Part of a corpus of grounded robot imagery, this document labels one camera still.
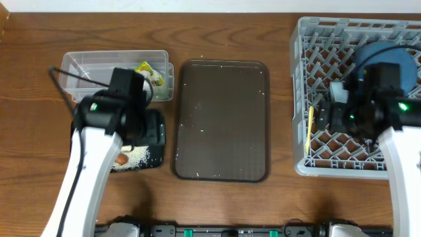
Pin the grey dishwasher rack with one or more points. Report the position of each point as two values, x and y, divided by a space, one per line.
322 51

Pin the cream plastic spoon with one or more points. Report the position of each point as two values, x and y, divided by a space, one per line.
310 121

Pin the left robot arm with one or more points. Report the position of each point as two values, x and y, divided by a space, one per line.
93 154

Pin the black waste bin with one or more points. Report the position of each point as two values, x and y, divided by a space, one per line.
136 127

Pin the dark brown serving tray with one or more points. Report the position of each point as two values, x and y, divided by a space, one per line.
222 122

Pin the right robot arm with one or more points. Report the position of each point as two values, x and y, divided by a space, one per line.
372 105

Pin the orange carrot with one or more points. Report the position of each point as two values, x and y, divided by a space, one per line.
121 159

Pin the pile of white rice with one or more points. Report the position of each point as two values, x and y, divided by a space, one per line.
137 157

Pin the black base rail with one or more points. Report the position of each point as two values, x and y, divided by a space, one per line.
174 231

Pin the clear plastic waste bin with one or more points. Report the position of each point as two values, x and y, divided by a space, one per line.
97 66

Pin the yellow green snack wrapper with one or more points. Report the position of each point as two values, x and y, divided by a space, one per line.
151 74

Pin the light blue rice bowl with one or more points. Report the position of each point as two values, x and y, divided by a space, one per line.
338 94

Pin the dark blue plate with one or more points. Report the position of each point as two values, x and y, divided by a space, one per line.
409 70

